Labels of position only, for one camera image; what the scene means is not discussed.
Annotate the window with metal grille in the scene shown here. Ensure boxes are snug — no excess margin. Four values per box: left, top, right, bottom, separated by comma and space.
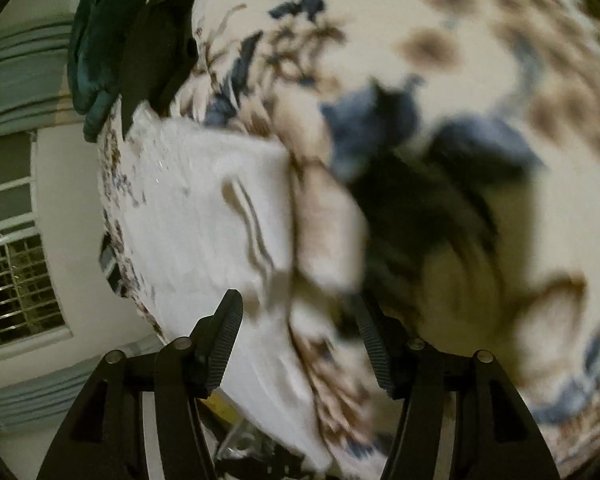
0, 130, 76, 353

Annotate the black cloth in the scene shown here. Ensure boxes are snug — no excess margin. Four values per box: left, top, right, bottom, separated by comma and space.
120, 0, 205, 138

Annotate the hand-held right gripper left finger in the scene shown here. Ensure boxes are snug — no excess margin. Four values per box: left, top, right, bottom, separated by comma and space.
37, 289, 244, 480

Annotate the beige cloth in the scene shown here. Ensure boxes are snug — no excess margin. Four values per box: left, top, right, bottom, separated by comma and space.
287, 157, 372, 298

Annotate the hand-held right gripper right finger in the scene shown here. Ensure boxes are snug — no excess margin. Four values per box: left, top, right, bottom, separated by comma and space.
356, 294, 561, 480

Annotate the clear plastic bag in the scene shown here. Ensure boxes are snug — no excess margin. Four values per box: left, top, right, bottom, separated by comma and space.
215, 417, 301, 468

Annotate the floral bedsheet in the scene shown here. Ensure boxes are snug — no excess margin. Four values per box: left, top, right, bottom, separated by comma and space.
96, 0, 600, 476

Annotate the white cloth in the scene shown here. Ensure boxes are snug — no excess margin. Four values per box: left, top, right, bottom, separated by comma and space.
111, 110, 333, 472

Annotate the striped curtain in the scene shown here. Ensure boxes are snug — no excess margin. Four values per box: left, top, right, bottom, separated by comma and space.
0, 16, 88, 143
0, 335, 163, 433

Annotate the dark teal cloth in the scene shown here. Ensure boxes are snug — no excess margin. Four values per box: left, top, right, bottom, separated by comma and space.
68, 0, 167, 143

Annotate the dark blue cloth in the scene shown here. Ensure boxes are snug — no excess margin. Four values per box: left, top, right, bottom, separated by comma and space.
320, 80, 546, 346

